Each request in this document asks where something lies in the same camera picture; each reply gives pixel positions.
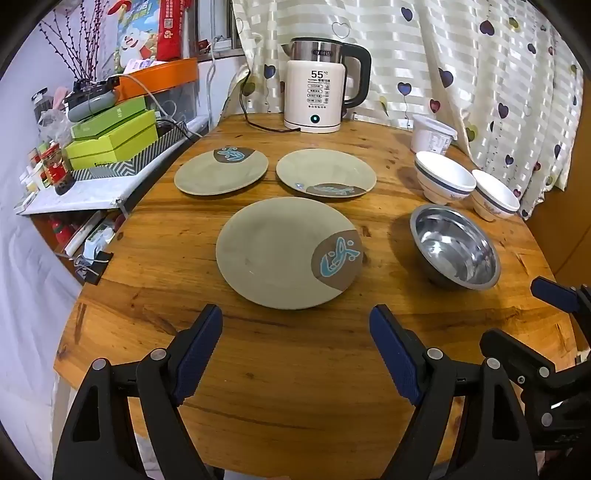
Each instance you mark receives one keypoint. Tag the grey black handheld device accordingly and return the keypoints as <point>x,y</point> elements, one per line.
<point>90,104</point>

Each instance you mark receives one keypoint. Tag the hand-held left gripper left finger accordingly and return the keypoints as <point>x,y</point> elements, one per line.
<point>198,355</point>

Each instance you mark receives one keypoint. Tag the cream heart print curtain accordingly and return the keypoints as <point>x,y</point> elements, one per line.
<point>461,60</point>

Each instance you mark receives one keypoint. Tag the white side shelf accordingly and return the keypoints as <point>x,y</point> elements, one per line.
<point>78,196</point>

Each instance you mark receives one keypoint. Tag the red colourful printed package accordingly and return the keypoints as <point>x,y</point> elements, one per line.
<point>178,32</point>

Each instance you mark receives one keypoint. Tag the purple dried branches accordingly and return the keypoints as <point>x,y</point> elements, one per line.
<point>81,41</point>

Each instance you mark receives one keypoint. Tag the small white bowl blue band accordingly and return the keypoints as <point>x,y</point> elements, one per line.
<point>496,196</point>

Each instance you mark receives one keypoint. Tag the stainless steel bowl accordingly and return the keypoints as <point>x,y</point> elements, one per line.
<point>450,251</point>

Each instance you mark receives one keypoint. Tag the white plastic tub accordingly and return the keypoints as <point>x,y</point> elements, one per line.
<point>431,136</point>

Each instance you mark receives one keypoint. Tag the dark green flat box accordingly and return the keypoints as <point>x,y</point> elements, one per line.
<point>124,110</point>

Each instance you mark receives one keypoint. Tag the zigzag patterned box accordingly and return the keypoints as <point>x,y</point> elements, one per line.
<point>138,164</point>

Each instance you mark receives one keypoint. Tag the brown wooden cabinet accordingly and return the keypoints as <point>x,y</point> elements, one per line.
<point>561,221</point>

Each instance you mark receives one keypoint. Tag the red printed jar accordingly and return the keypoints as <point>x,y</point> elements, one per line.
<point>56,168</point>

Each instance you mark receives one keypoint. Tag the white electric kettle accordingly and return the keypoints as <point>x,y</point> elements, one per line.
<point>314,97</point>

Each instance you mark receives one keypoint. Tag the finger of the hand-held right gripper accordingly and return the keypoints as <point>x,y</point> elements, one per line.
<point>554,295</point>
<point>517,355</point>

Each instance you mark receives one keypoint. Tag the small beige plate fish print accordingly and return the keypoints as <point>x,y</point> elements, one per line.
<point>212,173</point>
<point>323,168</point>

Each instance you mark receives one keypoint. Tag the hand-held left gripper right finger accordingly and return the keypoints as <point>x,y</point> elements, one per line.
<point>396,355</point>

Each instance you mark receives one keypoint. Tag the orange lid storage box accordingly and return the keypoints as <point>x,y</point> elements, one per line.
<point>161,76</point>

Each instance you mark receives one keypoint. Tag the large white bowl blue band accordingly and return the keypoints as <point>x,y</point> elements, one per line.
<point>443,177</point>

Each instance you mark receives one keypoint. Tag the lime green flat box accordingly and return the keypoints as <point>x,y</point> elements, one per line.
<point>115,130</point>
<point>111,150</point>

